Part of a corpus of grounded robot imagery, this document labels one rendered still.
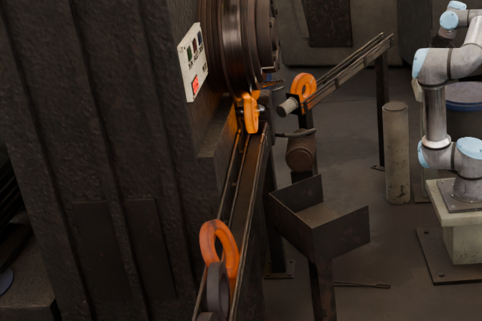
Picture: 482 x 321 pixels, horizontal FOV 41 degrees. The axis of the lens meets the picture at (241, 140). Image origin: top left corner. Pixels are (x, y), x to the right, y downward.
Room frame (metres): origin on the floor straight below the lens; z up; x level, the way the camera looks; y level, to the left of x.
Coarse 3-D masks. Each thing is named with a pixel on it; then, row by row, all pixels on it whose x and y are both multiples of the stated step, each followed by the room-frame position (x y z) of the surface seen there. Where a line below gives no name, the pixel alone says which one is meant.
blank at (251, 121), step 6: (246, 102) 2.26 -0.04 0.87; (252, 102) 2.27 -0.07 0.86; (246, 108) 2.24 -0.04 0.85; (252, 108) 2.25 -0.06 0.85; (246, 114) 2.23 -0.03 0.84; (252, 114) 2.23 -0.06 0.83; (246, 120) 2.22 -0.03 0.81; (252, 120) 2.22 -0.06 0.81; (246, 126) 2.23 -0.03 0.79; (252, 126) 2.22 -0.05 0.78; (252, 132) 2.25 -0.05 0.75
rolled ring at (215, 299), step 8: (216, 264) 1.43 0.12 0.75; (224, 264) 1.47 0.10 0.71; (208, 272) 1.40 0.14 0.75; (216, 272) 1.40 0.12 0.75; (224, 272) 1.46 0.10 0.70; (208, 280) 1.38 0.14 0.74; (216, 280) 1.37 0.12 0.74; (224, 280) 1.47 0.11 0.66; (208, 288) 1.36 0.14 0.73; (216, 288) 1.35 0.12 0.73; (224, 288) 1.47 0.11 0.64; (208, 296) 1.34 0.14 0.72; (216, 296) 1.34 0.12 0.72; (224, 296) 1.46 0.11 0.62; (208, 304) 1.33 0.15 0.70; (216, 304) 1.33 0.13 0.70; (224, 304) 1.44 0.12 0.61; (216, 312) 1.32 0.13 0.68; (224, 312) 1.41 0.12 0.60; (224, 320) 1.34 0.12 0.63
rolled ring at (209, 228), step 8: (208, 224) 1.60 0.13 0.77; (216, 224) 1.63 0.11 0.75; (224, 224) 1.67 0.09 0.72; (200, 232) 1.59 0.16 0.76; (208, 232) 1.57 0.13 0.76; (216, 232) 1.65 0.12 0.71; (224, 232) 1.65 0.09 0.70; (200, 240) 1.56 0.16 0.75; (208, 240) 1.55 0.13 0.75; (224, 240) 1.66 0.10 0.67; (232, 240) 1.66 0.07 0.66; (200, 248) 1.54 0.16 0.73; (208, 248) 1.53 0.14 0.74; (224, 248) 1.65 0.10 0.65; (232, 248) 1.64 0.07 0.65; (208, 256) 1.52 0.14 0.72; (216, 256) 1.53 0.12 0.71; (232, 256) 1.62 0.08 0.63; (208, 264) 1.51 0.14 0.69; (232, 264) 1.59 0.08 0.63; (232, 272) 1.55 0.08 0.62
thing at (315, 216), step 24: (288, 192) 1.84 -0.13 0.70; (312, 192) 1.88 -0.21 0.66; (288, 216) 1.71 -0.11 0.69; (312, 216) 1.82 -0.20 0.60; (336, 216) 1.80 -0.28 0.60; (360, 216) 1.65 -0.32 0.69; (288, 240) 1.72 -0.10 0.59; (312, 240) 1.58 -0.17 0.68; (336, 240) 1.61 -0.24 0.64; (360, 240) 1.64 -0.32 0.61; (312, 264) 1.75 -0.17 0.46; (312, 288) 1.76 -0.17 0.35
